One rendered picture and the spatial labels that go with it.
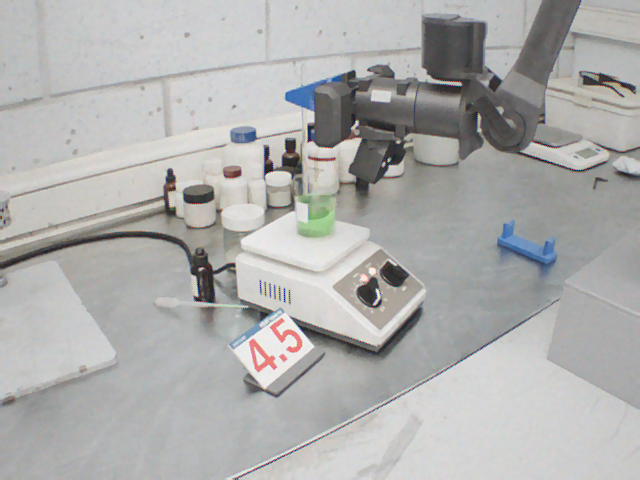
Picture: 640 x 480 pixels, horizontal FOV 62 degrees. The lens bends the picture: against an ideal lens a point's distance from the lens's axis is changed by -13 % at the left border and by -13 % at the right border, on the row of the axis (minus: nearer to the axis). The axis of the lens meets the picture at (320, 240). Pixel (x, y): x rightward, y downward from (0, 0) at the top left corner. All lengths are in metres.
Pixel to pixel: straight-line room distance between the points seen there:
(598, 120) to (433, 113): 1.11
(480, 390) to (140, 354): 0.38
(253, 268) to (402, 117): 0.25
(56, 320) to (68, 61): 0.46
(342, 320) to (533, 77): 0.33
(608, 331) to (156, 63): 0.85
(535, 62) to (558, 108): 1.16
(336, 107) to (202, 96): 0.60
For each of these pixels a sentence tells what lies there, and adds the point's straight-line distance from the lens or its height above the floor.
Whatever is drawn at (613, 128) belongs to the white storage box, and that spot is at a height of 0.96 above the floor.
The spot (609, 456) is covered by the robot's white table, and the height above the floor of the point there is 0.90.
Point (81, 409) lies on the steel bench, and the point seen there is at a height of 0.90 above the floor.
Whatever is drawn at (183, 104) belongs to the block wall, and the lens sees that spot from 1.13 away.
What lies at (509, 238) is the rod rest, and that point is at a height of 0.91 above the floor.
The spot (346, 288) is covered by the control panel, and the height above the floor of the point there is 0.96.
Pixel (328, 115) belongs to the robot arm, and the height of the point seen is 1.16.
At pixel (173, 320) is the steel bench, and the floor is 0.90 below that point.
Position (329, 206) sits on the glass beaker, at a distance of 0.71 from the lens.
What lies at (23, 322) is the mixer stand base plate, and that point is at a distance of 0.78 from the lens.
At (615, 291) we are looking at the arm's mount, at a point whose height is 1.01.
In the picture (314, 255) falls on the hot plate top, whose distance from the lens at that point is 0.68.
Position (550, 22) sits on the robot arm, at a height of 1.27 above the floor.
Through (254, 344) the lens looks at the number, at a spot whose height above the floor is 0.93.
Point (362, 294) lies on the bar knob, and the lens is 0.67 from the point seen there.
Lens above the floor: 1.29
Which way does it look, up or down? 25 degrees down
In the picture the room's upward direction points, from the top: straight up
